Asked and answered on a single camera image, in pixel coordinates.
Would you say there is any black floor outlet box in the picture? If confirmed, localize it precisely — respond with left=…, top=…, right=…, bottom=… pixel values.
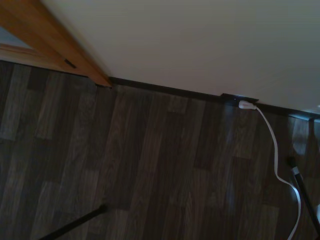
left=220, top=92, right=260, bottom=107

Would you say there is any wooden door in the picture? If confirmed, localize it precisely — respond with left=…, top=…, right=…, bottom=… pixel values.
left=0, top=26, right=89, bottom=78

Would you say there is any white power plug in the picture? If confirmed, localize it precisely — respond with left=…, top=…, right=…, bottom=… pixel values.
left=238, top=100, right=257, bottom=111

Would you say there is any black tripod leg with silver band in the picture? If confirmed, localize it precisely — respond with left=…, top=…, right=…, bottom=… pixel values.
left=286, top=156, right=320, bottom=234

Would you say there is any dark baseboard strip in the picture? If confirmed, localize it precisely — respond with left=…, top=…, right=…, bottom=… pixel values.
left=109, top=76, right=320, bottom=118

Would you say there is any white flat power cable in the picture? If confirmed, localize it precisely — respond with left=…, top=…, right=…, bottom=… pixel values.
left=254, top=105, right=302, bottom=240

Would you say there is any wooden door frame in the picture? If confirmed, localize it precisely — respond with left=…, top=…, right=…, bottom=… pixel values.
left=0, top=0, right=113, bottom=89

